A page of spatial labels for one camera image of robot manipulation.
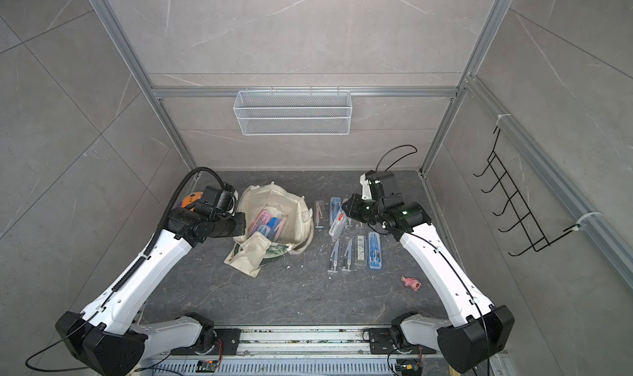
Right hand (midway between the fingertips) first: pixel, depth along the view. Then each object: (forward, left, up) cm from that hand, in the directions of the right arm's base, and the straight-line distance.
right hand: (346, 205), depth 74 cm
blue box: (-2, -12, -27) cm, 30 cm away
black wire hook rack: (-13, -47, +4) cm, 49 cm away
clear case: (-4, +3, -27) cm, 27 cm away
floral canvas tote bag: (-8, +31, -13) cm, 34 cm away
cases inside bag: (+10, +30, -24) cm, 39 cm away
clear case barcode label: (-1, -7, -26) cm, 27 cm away
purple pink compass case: (-4, +3, -3) cm, 6 cm away
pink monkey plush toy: (-15, -23, -25) cm, 37 cm away
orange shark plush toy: (+17, +60, -16) cm, 65 cm away
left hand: (-2, +32, -5) cm, 32 cm away
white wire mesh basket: (+46, +19, +3) cm, 50 cm away
